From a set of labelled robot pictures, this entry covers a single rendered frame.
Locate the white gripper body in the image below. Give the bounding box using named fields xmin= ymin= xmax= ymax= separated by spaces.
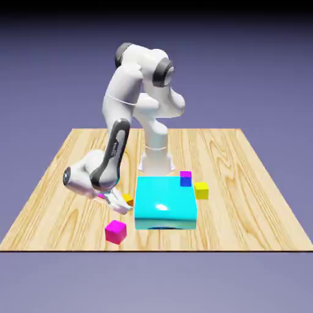
xmin=102 ymin=188 xmax=134 ymax=216

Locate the small magenta cube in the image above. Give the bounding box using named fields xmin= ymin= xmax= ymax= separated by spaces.
xmin=105 ymin=219 xmax=127 ymax=245

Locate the small yellow cube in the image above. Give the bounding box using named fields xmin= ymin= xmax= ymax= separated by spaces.
xmin=194 ymin=182 xmax=209 ymax=200

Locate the large cyan box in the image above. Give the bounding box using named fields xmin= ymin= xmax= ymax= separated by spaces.
xmin=134 ymin=175 xmax=198 ymax=230

